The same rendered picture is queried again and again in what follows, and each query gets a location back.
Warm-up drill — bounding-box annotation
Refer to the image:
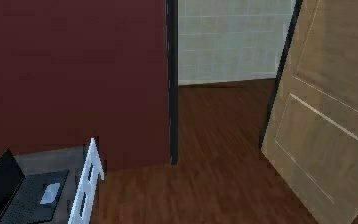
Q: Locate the light brown wooden room door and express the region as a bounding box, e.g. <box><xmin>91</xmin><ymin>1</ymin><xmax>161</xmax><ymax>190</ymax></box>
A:
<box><xmin>260</xmin><ymin>0</ymin><xmax>358</xmax><ymax>224</ymax></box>

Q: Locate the grey table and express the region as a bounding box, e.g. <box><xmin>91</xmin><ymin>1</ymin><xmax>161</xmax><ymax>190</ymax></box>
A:
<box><xmin>0</xmin><ymin>145</ymin><xmax>89</xmax><ymax>224</ymax></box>

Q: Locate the white chair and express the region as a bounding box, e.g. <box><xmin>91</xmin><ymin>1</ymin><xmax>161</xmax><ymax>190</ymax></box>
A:
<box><xmin>67</xmin><ymin>137</ymin><xmax>105</xmax><ymax>224</ymax></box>

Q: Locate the black laptop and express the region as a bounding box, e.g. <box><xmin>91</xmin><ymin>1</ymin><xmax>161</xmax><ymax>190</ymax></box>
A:
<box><xmin>0</xmin><ymin>148</ymin><xmax>70</xmax><ymax>224</ymax></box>

